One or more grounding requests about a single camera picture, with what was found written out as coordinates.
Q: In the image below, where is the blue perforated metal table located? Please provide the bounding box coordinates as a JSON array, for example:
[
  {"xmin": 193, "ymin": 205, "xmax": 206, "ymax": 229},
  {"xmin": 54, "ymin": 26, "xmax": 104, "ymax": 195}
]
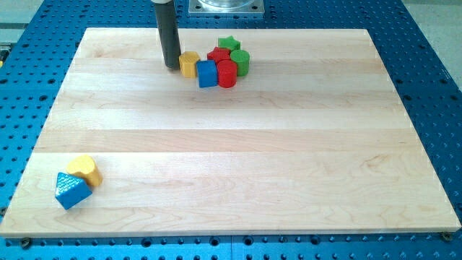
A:
[{"xmin": 1, "ymin": 0, "xmax": 461, "ymax": 259}]

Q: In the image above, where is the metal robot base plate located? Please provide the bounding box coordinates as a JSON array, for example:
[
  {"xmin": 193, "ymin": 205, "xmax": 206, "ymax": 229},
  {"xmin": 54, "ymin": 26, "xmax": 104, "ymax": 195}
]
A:
[{"xmin": 188, "ymin": 0, "xmax": 265, "ymax": 14}]

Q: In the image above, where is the red star block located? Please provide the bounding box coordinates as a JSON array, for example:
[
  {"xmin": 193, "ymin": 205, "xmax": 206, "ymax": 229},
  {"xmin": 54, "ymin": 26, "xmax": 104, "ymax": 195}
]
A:
[{"xmin": 206, "ymin": 47, "xmax": 231, "ymax": 64}]

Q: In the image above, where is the green cylinder block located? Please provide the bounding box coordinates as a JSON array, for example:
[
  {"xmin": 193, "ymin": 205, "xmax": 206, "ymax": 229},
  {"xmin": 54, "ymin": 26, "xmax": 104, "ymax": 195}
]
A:
[{"xmin": 230, "ymin": 50, "xmax": 250, "ymax": 77}]

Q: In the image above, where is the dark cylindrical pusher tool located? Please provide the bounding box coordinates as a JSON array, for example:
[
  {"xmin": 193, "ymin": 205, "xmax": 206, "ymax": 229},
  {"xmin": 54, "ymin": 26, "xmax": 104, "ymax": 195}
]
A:
[{"xmin": 152, "ymin": 0, "xmax": 181, "ymax": 70}]

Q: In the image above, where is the blue cube block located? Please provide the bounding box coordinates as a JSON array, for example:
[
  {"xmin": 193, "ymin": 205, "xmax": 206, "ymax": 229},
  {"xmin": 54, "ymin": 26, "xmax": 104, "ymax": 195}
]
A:
[{"xmin": 196, "ymin": 60, "xmax": 218, "ymax": 88}]

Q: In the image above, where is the red cylinder block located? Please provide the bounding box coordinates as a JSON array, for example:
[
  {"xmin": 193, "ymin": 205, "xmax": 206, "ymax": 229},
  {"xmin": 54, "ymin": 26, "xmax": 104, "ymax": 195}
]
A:
[{"xmin": 217, "ymin": 60, "xmax": 237, "ymax": 88}]

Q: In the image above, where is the blue triangle block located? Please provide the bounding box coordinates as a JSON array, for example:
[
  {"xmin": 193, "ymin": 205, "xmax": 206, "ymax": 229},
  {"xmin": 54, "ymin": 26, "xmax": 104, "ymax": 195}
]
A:
[{"xmin": 55, "ymin": 173, "xmax": 92, "ymax": 210}]

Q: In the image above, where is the green star block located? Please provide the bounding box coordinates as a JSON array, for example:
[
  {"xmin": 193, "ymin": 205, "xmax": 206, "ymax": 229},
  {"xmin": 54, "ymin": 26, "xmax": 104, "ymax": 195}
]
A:
[{"xmin": 218, "ymin": 36, "xmax": 240, "ymax": 51}]

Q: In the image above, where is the light wooden board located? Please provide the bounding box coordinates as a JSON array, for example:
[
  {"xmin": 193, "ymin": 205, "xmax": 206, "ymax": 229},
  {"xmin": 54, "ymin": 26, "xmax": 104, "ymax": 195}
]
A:
[{"xmin": 1, "ymin": 27, "xmax": 461, "ymax": 238}]

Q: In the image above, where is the yellow heart block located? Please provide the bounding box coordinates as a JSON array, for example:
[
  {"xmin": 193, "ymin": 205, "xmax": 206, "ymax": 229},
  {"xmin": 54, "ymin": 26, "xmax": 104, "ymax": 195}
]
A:
[{"xmin": 66, "ymin": 155, "xmax": 103, "ymax": 187}]

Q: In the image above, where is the yellow hexagon block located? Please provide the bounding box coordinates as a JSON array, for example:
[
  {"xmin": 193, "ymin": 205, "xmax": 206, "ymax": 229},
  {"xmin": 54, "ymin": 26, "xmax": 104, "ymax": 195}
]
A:
[{"xmin": 179, "ymin": 51, "xmax": 201, "ymax": 78}]

